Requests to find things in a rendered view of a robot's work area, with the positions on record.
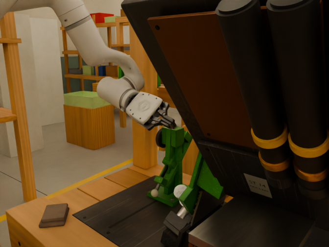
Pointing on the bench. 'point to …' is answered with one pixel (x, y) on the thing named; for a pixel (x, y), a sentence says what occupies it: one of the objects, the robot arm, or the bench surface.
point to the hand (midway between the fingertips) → (169, 122)
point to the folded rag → (54, 215)
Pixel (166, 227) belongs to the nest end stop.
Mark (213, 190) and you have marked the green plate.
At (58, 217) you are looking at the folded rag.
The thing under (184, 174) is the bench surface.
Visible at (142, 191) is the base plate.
